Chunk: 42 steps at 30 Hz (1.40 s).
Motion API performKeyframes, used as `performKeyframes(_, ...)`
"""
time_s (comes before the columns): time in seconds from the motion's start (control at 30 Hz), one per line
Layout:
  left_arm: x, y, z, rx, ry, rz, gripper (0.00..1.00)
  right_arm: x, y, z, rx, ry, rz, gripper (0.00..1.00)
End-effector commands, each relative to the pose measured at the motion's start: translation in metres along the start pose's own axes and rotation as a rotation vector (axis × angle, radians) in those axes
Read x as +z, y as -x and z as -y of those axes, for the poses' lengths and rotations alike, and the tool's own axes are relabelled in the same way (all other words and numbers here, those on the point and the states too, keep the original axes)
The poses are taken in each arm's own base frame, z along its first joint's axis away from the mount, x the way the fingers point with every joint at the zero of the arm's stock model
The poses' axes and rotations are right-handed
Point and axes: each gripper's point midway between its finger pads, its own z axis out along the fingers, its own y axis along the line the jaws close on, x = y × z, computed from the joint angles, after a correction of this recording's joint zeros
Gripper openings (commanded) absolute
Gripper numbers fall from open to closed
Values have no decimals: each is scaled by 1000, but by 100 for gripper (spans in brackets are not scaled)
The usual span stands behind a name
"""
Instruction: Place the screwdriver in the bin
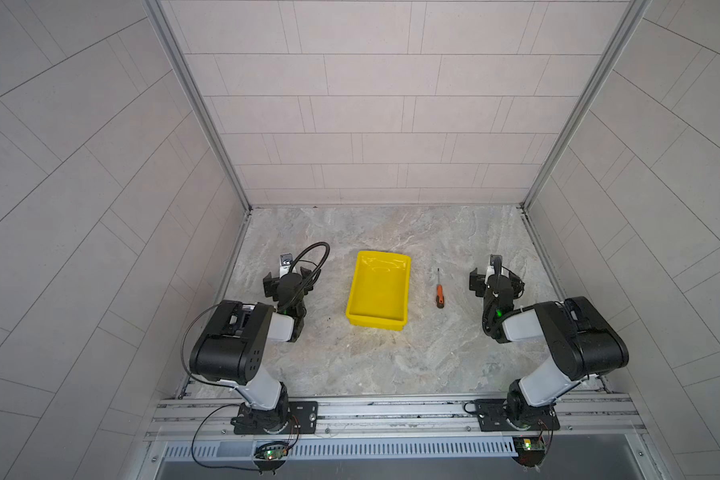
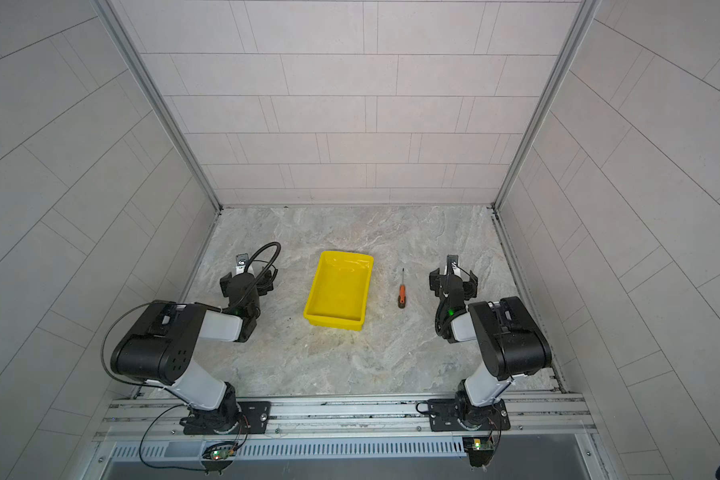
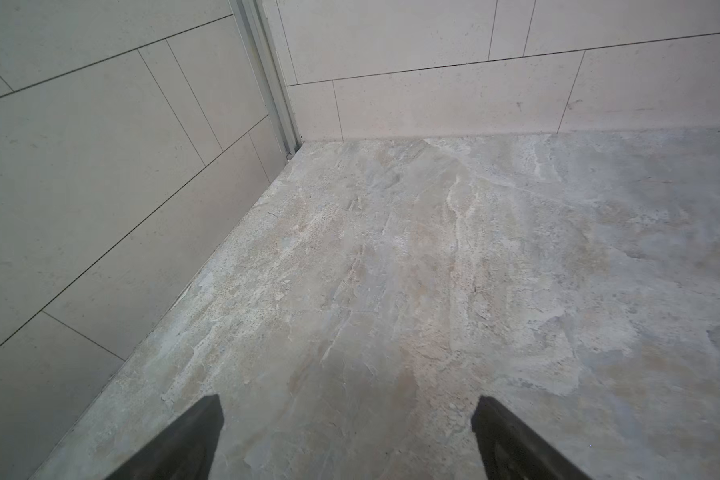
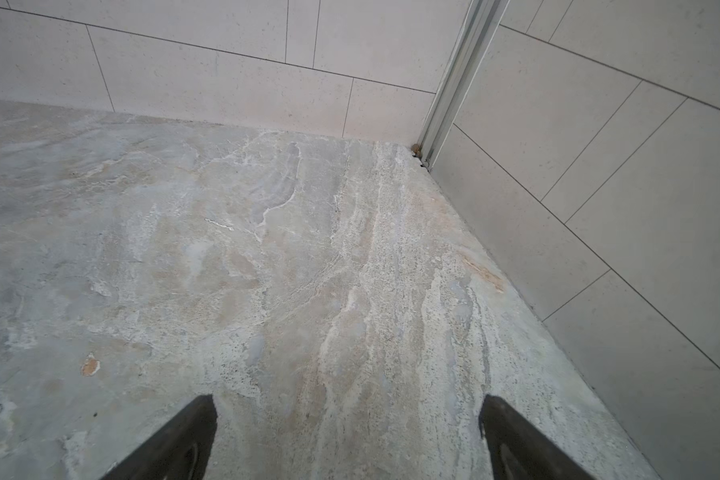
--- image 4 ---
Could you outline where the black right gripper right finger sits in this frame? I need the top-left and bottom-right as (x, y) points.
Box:
(478, 395), (593, 480)

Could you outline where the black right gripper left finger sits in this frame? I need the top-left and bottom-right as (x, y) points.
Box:
(103, 394), (218, 480)

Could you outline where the aluminium corner post right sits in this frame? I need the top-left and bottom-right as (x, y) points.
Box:
(416, 0), (510, 172)

